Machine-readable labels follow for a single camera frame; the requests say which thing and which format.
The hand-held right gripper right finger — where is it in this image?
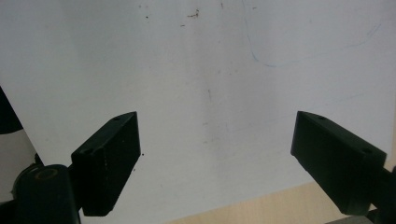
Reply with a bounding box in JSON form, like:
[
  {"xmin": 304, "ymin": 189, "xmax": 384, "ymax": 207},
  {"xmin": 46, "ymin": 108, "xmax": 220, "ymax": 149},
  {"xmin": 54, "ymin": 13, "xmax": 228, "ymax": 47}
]
[{"xmin": 290, "ymin": 110, "xmax": 389, "ymax": 217}]

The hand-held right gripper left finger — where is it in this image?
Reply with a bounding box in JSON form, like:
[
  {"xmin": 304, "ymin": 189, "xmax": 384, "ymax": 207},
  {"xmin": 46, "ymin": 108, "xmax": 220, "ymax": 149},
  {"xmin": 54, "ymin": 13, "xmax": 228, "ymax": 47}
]
[{"xmin": 70, "ymin": 111, "xmax": 142, "ymax": 217}]

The white table mat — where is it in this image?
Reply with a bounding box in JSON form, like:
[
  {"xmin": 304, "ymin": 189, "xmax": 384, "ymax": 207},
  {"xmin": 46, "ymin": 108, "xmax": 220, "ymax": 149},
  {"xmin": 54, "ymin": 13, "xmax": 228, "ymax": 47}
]
[{"xmin": 0, "ymin": 0, "xmax": 396, "ymax": 224}]

